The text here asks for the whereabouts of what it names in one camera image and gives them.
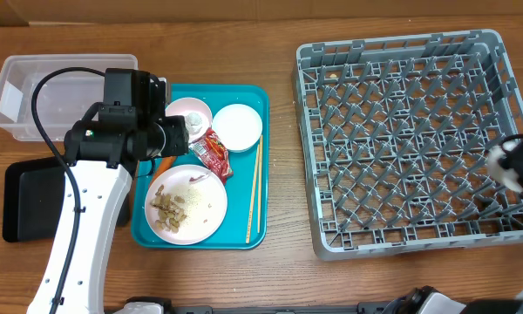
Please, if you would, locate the orange carrot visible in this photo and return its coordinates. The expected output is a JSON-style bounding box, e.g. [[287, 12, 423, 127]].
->
[[151, 156, 177, 183]]

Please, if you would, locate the white tissue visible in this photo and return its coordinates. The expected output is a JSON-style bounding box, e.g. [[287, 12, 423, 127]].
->
[[185, 112, 203, 135]]

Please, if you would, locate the red snack wrapper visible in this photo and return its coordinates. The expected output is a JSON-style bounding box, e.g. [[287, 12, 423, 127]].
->
[[190, 127, 234, 185]]

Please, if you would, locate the white rice pile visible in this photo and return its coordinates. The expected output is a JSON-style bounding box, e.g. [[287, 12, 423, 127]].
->
[[174, 183, 213, 221]]

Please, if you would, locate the white bowl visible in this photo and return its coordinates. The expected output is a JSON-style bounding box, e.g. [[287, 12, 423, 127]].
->
[[212, 104, 262, 153]]

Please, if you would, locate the peanut pile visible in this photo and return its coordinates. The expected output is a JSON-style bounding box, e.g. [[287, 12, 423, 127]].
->
[[150, 185, 187, 234]]

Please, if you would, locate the wooden chopstick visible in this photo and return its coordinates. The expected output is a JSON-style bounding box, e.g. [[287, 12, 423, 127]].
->
[[257, 135, 263, 234], [246, 144, 261, 244]]

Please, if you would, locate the small white cup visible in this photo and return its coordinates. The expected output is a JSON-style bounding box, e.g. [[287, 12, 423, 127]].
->
[[486, 141, 523, 193]]

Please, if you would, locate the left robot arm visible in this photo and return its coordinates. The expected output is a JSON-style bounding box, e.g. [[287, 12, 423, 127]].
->
[[28, 68, 189, 313]]

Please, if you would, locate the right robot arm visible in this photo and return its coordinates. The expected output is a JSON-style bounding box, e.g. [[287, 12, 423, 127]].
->
[[384, 134, 523, 314]]

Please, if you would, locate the grey dishwasher rack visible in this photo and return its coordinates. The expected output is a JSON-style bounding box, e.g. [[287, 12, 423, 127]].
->
[[293, 29, 523, 261]]

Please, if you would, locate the teal serving tray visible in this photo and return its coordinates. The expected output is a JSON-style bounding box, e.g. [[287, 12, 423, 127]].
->
[[130, 83, 270, 250]]

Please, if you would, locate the black plastic tray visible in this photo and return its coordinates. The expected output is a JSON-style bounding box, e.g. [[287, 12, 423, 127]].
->
[[2, 155, 131, 243]]

